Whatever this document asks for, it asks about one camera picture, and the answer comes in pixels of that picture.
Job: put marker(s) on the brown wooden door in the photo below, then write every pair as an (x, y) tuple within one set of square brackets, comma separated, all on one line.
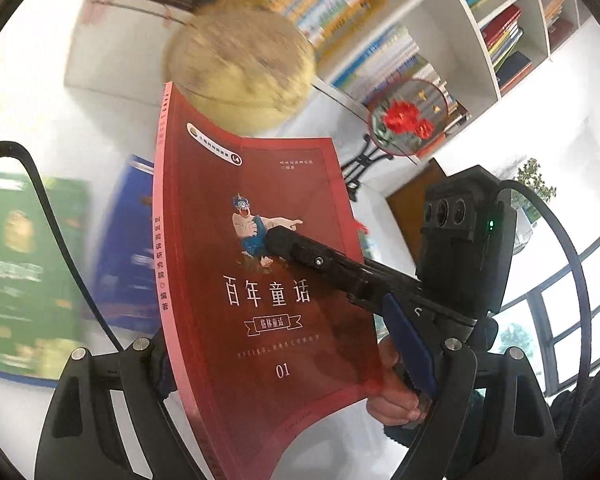
[(410, 210)]

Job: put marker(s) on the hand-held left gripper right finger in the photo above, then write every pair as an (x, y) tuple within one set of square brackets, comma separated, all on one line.
[(410, 345)]

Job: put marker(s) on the person's right hand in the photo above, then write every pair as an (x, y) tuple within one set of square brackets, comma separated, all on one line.
[(395, 400)]

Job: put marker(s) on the person's dark clothing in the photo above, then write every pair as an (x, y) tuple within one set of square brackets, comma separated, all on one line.
[(585, 410)]

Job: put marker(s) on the row of pale-spined books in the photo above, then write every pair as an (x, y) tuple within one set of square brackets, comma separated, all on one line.
[(395, 70)]

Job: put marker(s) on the white bookshelf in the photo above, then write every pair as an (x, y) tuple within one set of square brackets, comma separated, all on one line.
[(455, 45)]

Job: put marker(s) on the stack of red books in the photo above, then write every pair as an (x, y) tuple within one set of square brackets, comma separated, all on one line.
[(502, 35)]

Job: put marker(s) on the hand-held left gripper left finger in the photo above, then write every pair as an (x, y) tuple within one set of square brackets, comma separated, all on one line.
[(161, 377)]

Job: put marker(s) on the stack of orange books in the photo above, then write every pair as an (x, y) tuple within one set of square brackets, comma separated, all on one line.
[(556, 5)]

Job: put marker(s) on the green potted plant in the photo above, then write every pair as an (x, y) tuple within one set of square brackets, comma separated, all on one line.
[(532, 177)]

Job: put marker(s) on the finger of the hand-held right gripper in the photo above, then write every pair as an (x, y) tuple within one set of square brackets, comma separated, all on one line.
[(320, 262)]

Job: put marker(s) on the flat navy book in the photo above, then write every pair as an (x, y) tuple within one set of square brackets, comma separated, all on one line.
[(514, 69)]

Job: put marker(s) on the dark blue book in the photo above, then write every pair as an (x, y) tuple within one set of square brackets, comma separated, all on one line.
[(130, 260)]

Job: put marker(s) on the black-framed window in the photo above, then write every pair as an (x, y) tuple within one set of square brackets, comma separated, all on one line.
[(570, 305)]

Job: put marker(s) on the red illustrated book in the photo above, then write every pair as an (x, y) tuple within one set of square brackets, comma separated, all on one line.
[(220, 260)]

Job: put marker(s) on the round red flower fan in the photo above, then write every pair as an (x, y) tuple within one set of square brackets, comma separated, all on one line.
[(410, 115)]

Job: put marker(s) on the yellowish globe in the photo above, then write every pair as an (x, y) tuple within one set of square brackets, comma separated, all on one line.
[(240, 65)]

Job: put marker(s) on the green book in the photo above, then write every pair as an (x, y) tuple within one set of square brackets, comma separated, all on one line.
[(30, 270)]

